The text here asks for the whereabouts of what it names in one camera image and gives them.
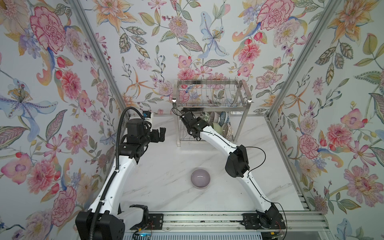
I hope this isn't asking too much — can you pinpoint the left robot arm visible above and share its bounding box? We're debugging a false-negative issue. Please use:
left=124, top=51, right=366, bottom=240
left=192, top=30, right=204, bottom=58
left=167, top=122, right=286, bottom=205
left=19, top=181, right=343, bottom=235
left=75, top=119, right=166, bottom=240

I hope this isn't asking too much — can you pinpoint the right aluminium corner post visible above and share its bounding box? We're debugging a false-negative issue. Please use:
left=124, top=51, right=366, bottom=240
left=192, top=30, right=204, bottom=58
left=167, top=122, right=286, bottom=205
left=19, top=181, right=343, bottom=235
left=266, top=1, right=339, bottom=120

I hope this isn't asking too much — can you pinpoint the blue floral bowl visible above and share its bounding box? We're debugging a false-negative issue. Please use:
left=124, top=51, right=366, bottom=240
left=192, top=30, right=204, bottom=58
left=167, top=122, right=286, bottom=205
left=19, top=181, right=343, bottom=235
left=219, top=112, right=230, bottom=127

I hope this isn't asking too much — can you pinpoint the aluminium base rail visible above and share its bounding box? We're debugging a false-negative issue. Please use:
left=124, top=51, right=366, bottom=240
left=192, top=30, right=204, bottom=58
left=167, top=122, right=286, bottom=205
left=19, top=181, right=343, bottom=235
left=73, top=210, right=331, bottom=233

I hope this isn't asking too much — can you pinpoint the steel two-tier dish rack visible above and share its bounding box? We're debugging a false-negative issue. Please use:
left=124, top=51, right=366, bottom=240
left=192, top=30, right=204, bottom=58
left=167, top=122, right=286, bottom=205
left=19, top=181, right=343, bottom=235
left=172, top=80, right=253, bottom=147

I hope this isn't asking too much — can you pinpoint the purple ribbed bowl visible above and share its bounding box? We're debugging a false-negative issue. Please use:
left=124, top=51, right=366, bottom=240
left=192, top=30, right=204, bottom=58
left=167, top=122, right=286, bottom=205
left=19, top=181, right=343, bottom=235
left=210, top=112, right=220, bottom=124

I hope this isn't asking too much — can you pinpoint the left aluminium corner post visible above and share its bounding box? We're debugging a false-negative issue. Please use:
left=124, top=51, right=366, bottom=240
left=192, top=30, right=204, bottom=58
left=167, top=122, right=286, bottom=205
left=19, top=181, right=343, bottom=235
left=69, top=0, right=126, bottom=111

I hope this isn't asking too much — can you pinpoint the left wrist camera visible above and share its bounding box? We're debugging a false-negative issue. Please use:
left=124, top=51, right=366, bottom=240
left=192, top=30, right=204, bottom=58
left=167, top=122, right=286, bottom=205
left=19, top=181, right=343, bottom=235
left=143, top=111, right=153, bottom=123

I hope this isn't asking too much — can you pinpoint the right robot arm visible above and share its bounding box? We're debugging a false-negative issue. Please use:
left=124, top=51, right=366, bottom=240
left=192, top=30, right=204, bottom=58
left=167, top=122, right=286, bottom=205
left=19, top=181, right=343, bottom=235
left=178, top=112, right=288, bottom=230

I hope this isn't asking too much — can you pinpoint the lilac plain bowl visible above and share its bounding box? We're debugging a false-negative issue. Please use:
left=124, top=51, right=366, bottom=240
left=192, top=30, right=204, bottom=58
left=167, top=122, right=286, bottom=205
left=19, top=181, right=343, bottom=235
left=191, top=169, right=211, bottom=189

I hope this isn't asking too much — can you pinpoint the black corrugated cable conduit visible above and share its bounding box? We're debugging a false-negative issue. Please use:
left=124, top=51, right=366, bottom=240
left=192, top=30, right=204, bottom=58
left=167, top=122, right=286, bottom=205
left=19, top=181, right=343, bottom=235
left=88, top=106, right=146, bottom=240

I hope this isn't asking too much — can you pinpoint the green leaf pattern bowl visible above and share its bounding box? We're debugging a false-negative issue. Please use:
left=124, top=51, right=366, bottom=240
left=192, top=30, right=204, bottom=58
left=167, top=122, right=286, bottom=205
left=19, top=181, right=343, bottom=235
left=200, top=112, right=211, bottom=123

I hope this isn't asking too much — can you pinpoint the brown white patterned bowl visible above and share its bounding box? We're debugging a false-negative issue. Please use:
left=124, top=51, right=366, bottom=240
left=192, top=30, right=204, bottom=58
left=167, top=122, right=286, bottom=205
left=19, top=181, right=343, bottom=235
left=222, top=123, right=234, bottom=141

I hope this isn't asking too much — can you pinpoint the light green bowl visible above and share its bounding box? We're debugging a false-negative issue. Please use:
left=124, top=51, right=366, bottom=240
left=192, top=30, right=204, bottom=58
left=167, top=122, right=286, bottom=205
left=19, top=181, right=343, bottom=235
left=212, top=123, right=223, bottom=136

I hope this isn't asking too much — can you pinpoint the aluminium corner post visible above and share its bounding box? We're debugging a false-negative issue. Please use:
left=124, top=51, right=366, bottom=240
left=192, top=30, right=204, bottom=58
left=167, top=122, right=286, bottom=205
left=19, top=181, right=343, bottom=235
left=266, top=1, right=339, bottom=120
left=69, top=0, right=126, bottom=111

